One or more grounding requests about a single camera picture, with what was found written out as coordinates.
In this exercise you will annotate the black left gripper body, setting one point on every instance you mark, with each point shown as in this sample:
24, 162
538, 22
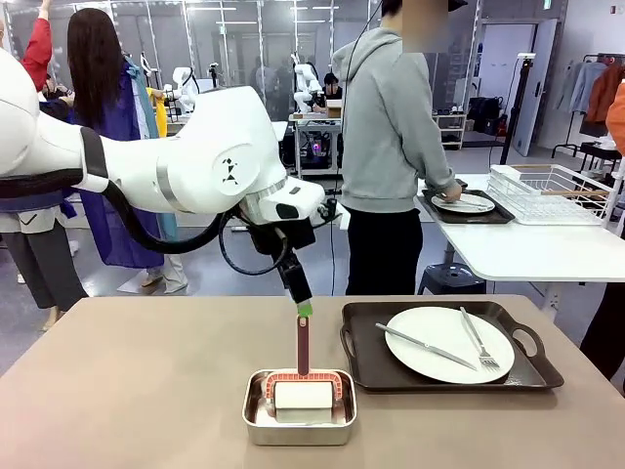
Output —
298, 234

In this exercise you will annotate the silver table knife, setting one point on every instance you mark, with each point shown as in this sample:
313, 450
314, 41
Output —
425, 346

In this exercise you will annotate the large white plate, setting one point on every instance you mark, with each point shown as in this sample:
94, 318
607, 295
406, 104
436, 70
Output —
439, 332

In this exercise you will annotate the silver cutlery piece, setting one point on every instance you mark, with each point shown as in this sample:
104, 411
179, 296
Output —
464, 205

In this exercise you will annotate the white dinner plate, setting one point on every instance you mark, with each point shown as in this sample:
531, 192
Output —
476, 204

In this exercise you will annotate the silver fork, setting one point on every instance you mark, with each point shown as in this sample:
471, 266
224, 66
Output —
473, 332

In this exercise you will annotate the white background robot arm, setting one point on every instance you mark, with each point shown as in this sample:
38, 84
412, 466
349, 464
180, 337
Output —
307, 80

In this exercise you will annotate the person's right forearm grey sleeve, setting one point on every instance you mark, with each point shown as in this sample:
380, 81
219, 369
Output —
437, 171

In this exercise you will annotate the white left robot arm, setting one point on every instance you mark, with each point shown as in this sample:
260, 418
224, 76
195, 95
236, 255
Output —
195, 156

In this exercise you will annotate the person's right hand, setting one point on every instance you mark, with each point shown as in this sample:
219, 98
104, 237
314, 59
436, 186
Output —
451, 191

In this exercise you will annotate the black computer with coloured light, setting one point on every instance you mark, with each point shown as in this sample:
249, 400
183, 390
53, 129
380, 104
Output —
317, 151

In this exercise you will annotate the white background desk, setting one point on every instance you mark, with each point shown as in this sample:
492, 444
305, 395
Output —
279, 129

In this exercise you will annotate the cardboard box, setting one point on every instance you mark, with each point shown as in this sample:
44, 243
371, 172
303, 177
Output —
334, 108

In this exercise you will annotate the person in grey hoodie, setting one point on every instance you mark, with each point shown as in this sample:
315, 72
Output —
386, 122

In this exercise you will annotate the seated person in black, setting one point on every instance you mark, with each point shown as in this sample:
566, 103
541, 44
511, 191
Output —
332, 88

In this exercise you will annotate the dark blue metal stool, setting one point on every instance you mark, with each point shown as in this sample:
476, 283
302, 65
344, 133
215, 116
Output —
449, 278

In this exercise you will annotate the rectangular metal tray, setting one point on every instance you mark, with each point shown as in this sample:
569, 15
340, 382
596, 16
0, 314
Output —
298, 435

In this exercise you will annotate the dark flat serving tray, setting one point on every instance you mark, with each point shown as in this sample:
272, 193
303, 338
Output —
451, 218

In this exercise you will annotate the yellow hanging garment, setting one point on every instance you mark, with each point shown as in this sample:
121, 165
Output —
160, 115

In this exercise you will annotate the small white background robot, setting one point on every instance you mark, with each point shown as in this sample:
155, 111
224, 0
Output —
184, 85

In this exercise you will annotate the black backpack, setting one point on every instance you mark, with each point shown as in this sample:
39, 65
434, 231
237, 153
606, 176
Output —
483, 115

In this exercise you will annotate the long-haired figure blue apron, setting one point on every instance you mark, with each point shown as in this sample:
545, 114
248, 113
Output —
95, 73

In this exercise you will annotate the black tripod stand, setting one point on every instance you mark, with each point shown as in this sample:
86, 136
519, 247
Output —
520, 93

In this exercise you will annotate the white door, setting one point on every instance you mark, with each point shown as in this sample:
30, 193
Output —
542, 73

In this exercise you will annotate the red-sleeved figure denim apron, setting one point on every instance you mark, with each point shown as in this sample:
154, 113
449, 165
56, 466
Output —
36, 54

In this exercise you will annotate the pale blue hanging shirt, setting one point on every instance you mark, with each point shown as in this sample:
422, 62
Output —
578, 85

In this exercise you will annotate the rust brown hanging jacket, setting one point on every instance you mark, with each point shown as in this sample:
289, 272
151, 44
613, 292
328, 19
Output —
605, 93

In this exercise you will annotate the person in orange top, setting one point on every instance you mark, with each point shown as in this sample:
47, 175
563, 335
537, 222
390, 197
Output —
617, 112

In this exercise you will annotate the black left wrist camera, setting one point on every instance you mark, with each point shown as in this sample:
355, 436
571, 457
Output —
326, 210

